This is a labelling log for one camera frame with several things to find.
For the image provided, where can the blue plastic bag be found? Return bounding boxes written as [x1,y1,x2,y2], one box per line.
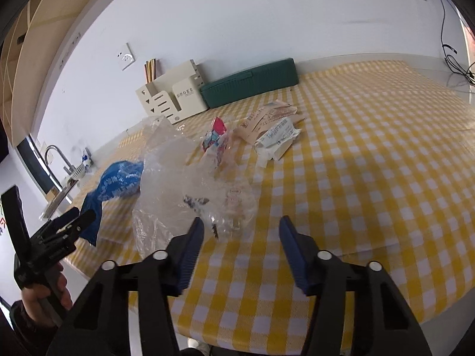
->
[80,161,143,247]

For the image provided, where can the person's left hand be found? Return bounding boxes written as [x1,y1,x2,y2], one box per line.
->
[21,263,72,327]

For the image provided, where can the cream desk organizer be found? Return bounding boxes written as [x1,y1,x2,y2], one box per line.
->
[135,60,208,124]

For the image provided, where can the chrome kitchen faucet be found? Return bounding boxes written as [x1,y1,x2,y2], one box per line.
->
[44,144,77,177]

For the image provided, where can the dark green case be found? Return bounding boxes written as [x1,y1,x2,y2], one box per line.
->
[200,58,299,109]

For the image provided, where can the white dish rack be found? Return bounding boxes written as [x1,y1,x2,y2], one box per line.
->
[70,162,90,181]

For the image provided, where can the white wall socket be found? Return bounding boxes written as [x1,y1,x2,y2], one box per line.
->
[116,43,135,71]

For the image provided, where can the clear plastic bag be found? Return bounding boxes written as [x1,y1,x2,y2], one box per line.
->
[132,117,257,257]

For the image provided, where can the wooden wall shelf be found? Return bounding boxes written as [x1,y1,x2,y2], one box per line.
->
[1,0,91,146]

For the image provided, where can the pink snack wrapper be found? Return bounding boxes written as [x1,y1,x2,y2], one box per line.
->
[201,117,229,168]

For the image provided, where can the pencils in organizer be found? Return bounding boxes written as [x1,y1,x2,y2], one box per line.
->
[144,59,156,84]

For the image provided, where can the silver pill blister pack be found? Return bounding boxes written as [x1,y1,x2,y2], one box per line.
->
[183,195,209,210]

